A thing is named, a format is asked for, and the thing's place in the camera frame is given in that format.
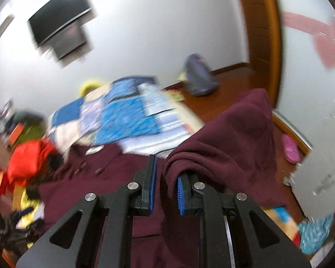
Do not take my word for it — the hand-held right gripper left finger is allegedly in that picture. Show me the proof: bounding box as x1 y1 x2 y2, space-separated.
15 154 158 268

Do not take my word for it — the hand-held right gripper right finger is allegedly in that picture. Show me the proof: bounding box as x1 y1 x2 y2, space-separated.
176 172 312 268

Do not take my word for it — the maroon garment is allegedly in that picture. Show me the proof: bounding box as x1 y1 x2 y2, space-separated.
38 88 289 268

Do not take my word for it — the patchwork blanket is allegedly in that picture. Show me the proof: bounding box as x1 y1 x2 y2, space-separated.
46 75 204 157

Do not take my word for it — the yellow foam tube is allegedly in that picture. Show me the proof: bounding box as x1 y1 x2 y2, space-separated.
80 80 105 97

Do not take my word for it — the grey backpack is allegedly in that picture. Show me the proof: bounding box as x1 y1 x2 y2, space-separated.
184 53 220 97

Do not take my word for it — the pink slipper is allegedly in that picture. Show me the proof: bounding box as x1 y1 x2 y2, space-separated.
282 134 302 164

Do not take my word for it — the red garment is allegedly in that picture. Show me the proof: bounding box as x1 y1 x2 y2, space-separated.
0 140 62 196

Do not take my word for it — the yellow garment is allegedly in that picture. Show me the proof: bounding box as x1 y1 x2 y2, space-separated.
13 187 45 226

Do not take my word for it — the green patterned cloth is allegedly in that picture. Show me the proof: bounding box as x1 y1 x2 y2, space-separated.
22 112 48 141

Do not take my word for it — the teal patterned cloth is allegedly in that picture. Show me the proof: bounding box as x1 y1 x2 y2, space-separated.
298 214 335 255

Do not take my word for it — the orange box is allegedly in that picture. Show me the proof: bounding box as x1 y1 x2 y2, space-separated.
8 123 25 146

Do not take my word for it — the black garment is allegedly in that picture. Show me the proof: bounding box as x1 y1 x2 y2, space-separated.
0 195 45 257

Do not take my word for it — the small black wall monitor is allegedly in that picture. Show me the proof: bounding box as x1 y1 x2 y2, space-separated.
49 26 90 62

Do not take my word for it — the black wall television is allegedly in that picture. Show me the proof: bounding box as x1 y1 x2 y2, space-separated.
26 0 98 48

